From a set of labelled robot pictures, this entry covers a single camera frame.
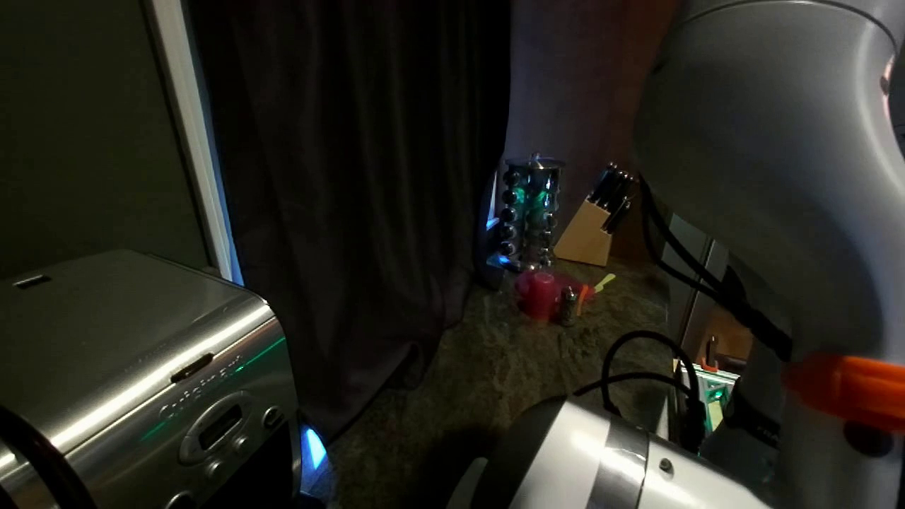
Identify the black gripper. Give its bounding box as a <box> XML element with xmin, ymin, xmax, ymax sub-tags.
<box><xmin>479</xmin><ymin>399</ymin><xmax>580</xmax><ymax>509</ymax></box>

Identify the red plastic cup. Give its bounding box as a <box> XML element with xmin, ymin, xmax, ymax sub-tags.
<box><xmin>512</xmin><ymin>266</ymin><xmax>571</xmax><ymax>324</ymax></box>

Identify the small box with green label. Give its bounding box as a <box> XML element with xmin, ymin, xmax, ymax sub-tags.
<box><xmin>670</xmin><ymin>356</ymin><xmax>744</xmax><ymax>438</ymax></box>

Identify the metal spice rack carousel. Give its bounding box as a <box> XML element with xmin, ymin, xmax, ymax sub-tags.
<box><xmin>479</xmin><ymin>153</ymin><xmax>568</xmax><ymax>289</ymax></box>

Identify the dark curtain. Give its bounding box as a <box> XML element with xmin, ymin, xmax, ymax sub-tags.
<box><xmin>185</xmin><ymin>0</ymin><xmax>517</xmax><ymax>438</ymax></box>

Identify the silver toaster oven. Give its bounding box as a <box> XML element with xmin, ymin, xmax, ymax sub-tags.
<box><xmin>0</xmin><ymin>245</ymin><xmax>334</xmax><ymax>509</ymax></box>

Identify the thin black looped cable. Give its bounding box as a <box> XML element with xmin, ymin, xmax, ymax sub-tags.
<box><xmin>571</xmin><ymin>328</ymin><xmax>712</xmax><ymax>447</ymax></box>

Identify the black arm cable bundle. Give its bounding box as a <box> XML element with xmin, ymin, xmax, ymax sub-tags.
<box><xmin>638</xmin><ymin>178</ymin><xmax>797</xmax><ymax>361</ymax></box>

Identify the orange cable tie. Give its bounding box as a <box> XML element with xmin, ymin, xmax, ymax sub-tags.
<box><xmin>783</xmin><ymin>349</ymin><xmax>905</xmax><ymax>438</ymax></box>

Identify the white vertical frame strip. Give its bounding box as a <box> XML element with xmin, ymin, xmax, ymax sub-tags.
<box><xmin>143</xmin><ymin>0</ymin><xmax>250</xmax><ymax>289</ymax></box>

